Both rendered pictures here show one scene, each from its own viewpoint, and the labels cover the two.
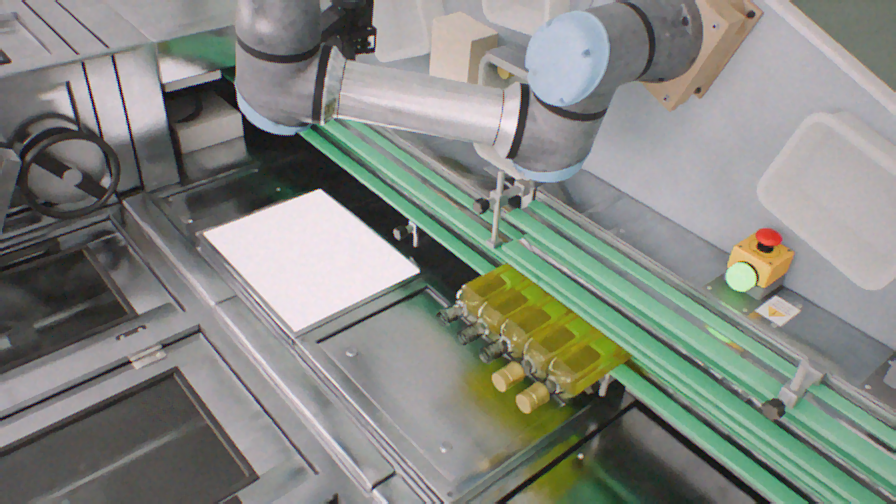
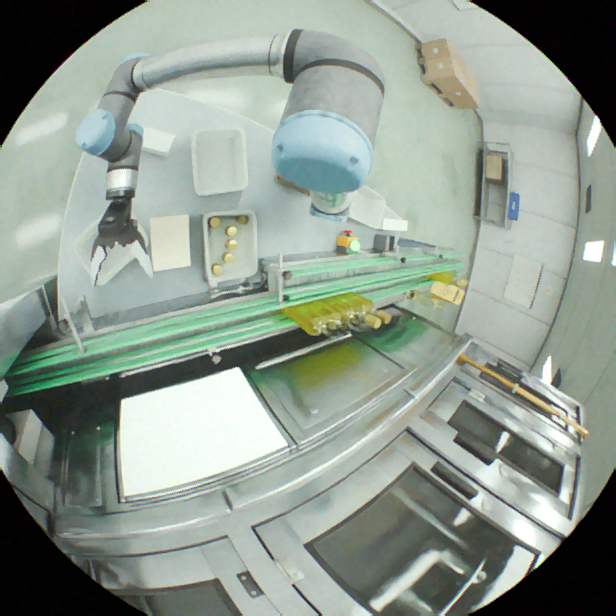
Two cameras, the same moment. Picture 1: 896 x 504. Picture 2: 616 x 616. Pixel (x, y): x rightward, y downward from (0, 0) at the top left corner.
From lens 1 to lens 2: 1.30 m
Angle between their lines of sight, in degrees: 69
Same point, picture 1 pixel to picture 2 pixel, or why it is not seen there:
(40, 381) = not seen: outside the picture
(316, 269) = (211, 423)
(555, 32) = not seen: hidden behind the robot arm
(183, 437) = (386, 520)
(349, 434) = (386, 409)
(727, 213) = (326, 236)
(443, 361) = (323, 367)
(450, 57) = (170, 235)
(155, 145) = (22, 472)
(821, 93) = not seen: hidden behind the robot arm
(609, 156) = (274, 242)
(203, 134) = (28, 441)
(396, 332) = (295, 385)
